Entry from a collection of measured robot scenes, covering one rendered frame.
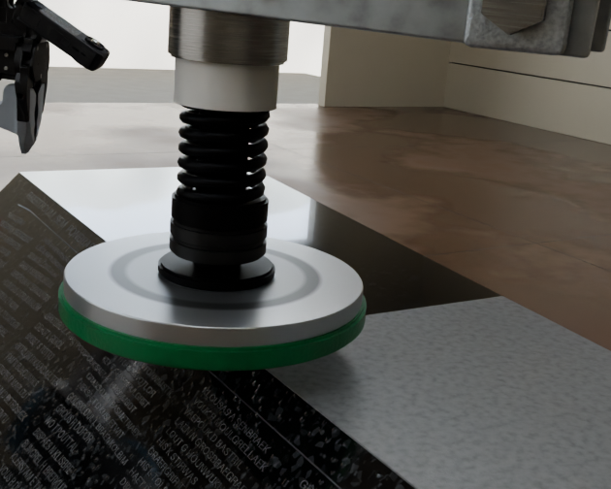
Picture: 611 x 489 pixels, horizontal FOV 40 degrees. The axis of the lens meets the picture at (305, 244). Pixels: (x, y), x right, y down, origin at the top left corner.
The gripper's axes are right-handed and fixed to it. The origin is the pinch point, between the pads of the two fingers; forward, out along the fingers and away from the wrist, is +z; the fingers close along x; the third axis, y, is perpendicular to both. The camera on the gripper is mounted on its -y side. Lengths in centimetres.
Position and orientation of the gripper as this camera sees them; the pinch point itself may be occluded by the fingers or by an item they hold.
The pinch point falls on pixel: (30, 144)
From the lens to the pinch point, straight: 116.9
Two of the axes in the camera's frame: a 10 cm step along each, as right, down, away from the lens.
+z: -1.5, 9.4, 3.2
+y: -9.9, -1.4, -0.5
